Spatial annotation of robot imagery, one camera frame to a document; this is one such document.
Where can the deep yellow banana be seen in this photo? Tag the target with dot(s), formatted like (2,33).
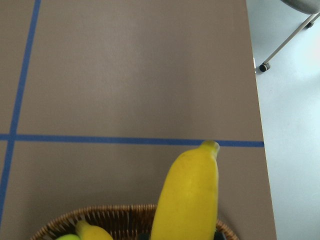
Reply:
(187,192)

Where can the brown wicker basket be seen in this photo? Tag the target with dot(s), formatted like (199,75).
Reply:
(122,222)

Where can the small yellow banana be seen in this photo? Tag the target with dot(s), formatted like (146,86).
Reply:
(86,231)

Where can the green apple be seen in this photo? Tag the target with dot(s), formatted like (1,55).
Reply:
(68,237)

